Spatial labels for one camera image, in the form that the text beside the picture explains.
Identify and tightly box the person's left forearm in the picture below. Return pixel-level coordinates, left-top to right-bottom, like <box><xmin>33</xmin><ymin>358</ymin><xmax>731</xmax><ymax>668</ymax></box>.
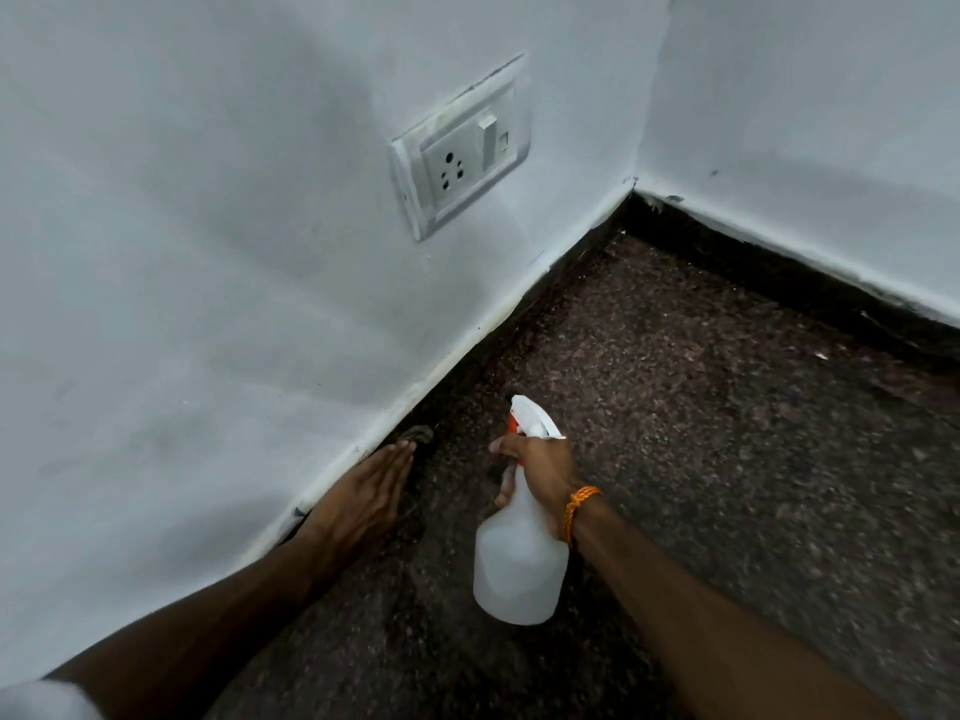
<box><xmin>43</xmin><ymin>521</ymin><xmax>354</xmax><ymax>720</ymax></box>

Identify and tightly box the orange thread wristband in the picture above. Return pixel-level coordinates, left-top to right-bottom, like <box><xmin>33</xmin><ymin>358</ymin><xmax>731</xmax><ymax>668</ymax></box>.
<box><xmin>561</xmin><ymin>485</ymin><xmax>605</xmax><ymax>550</ymax></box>

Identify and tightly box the person's right forearm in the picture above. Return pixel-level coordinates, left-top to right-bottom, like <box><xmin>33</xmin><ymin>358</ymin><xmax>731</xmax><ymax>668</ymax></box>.
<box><xmin>571</xmin><ymin>496</ymin><xmax>909</xmax><ymax>720</ymax></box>

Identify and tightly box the white plastic spray bottle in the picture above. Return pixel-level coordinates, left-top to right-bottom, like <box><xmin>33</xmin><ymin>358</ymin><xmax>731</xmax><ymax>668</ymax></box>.
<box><xmin>472</xmin><ymin>394</ymin><xmax>571</xmax><ymax>627</ymax></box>

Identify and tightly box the grey cleaning cloth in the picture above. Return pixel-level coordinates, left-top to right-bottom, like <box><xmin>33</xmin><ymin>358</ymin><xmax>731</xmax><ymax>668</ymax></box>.
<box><xmin>395</xmin><ymin>424</ymin><xmax>436</xmax><ymax>518</ymax></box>

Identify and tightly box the person's right hand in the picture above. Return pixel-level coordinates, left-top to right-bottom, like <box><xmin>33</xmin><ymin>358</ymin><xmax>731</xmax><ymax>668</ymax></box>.
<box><xmin>489</xmin><ymin>433</ymin><xmax>582</xmax><ymax>550</ymax></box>

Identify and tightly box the white wall socket with switch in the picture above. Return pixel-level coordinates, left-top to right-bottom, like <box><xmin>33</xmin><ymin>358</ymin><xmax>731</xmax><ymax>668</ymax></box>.
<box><xmin>389</xmin><ymin>52</ymin><xmax>533</xmax><ymax>243</ymax></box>

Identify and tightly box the person's left hand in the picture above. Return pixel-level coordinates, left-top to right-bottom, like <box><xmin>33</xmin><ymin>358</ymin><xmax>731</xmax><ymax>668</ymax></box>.
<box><xmin>303</xmin><ymin>441</ymin><xmax>418</xmax><ymax>552</ymax></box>

